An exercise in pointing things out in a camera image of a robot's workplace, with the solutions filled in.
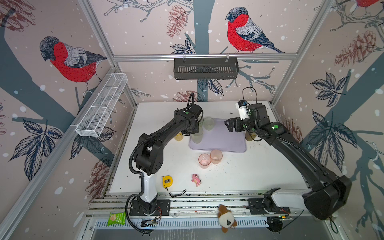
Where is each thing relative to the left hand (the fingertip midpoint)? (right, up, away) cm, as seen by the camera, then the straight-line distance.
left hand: (193, 130), depth 90 cm
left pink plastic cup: (+7, -18, -1) cm, 19 cm away
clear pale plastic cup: (+3, -5, +5) cm, 8 cm away
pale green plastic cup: (+10, +4, +12) cm, 16 cm away
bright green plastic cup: (+5, +3, +11) cm, 13 cm away
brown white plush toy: (+16, -39, -22) cm, 48 cm away
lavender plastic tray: (+19, -5, +8) cm, 21 cm away
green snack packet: (-36, -40, -20) cm, 58 cm away
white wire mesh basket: (-50, +12, -14) cm, 53 cm away
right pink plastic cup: (+14, -16, 0) cm, 21 cm away
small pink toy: (+1, -26, -10) cm, 27 cm away
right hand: (+20, +6, -13) cm, 25 cm away
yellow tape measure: (-14, -27, -9) cm, 32 cm away
